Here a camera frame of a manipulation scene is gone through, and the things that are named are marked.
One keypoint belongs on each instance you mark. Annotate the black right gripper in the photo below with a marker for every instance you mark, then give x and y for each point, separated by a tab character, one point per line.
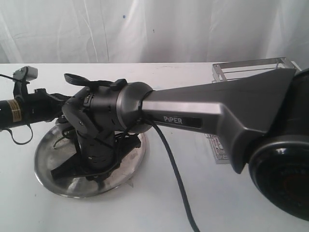
102	159

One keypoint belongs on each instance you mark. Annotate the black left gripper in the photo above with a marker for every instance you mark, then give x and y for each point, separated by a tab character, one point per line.
41	106

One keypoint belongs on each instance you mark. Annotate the green vegetable with stem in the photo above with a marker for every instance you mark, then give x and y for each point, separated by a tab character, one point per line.
58	141

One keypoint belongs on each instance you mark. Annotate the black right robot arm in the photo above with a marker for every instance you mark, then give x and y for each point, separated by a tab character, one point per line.
262	122

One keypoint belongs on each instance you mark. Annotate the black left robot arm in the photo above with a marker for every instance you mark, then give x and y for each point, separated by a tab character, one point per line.
11	113

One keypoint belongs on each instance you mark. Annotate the round steel plate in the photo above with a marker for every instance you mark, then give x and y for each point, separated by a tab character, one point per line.
48	158

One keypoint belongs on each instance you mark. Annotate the white backdrop curtain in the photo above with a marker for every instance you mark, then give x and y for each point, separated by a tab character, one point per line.
133	31

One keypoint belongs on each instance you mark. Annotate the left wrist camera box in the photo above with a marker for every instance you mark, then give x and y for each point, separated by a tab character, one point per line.
25	75

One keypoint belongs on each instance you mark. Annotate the wire metal utensil rack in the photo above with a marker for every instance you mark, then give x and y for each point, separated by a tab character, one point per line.
228	71

